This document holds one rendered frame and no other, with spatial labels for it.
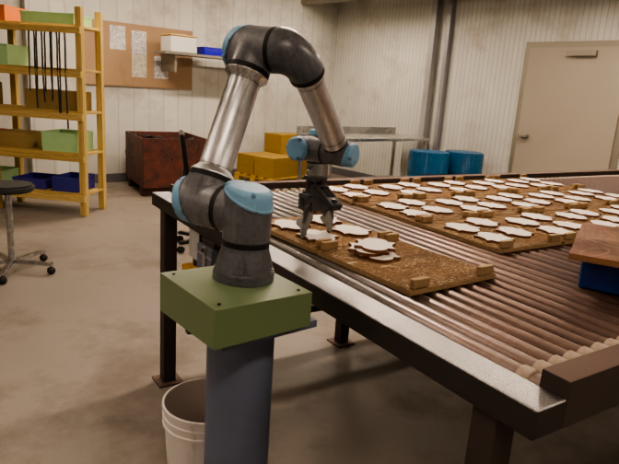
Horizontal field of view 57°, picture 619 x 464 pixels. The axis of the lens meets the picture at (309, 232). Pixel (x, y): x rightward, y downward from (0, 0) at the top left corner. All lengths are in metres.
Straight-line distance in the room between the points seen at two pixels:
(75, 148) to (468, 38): 5.27
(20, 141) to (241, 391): 5.46
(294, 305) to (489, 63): 7.16
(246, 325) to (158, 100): 7.46
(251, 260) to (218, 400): 0.37
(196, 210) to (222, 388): 0.44
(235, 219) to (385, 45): 8.32
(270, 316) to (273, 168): 7.05
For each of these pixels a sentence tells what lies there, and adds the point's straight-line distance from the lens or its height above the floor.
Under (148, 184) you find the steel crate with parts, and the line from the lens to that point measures 7.37.
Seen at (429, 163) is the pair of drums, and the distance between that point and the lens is 7.30.
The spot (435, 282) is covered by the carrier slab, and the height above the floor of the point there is 0.94.
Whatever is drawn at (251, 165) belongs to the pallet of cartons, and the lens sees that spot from 8.62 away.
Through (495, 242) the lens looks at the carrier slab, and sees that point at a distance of 2.14.
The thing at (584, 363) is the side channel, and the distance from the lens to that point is 1.24.
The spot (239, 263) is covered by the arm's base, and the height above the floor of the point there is 1.01.
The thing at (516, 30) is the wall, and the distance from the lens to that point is 8.15.
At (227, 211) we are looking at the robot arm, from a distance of 1.35.
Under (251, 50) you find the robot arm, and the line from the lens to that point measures 1.51.
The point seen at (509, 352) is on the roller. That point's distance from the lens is 1.30.
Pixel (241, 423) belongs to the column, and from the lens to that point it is 1.51.
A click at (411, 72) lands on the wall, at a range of 9.12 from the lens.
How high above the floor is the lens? 1.42
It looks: 14 degrees down
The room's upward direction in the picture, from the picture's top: 4 degrees clockwise
